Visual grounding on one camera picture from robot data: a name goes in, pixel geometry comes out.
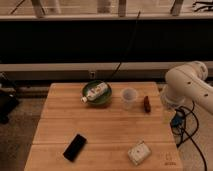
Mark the black object at left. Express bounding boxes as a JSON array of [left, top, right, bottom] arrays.
[[0, 72, 20, 125]]

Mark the black hanging cable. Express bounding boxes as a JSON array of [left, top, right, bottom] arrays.
[[103, 10, 142, 82]]

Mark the blue device on floor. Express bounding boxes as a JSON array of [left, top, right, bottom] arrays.
[[170, 110, 185, 136]]

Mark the black smartphone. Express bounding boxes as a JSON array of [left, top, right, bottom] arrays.
[[63, 134, 87, 162]]

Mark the white rectangular box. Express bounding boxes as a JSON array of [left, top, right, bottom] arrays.
[[127, 141, 151, 165]]

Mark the white plastic bottle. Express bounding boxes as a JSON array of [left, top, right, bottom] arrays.
[[81, 83, 108, 102]]

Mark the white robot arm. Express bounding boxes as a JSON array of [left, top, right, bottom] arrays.
[[161, 61, 213, 115]]

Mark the small brown object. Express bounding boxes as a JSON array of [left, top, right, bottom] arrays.
[[144, 96, 151, 113]]

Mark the green bowl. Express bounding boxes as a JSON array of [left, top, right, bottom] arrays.
[[81, 80, 112, 106]]

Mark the translucent ceramic cup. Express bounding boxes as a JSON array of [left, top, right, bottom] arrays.
[[121, 87, 138, 110]]

